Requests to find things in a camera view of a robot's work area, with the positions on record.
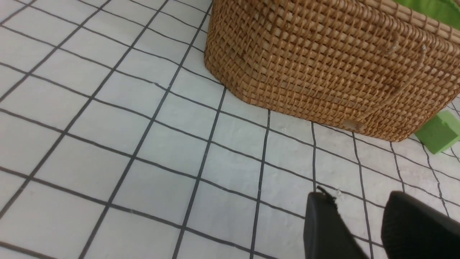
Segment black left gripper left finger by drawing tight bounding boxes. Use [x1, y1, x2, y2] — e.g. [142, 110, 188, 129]
[303, 186, 368, 259]

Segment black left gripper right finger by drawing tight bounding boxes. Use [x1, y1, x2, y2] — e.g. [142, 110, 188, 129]
[381, 191, 460, 259]

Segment green foam cube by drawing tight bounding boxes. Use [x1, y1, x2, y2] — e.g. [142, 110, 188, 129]
[415, 110, 460, 154]

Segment woven wicker basket green lining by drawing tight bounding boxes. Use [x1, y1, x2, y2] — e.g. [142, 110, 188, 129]
[204, 0, 460, 142]

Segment white black grid tablecloth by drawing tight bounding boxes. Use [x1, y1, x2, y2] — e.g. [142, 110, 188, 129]
[0, 0, 459, 259]

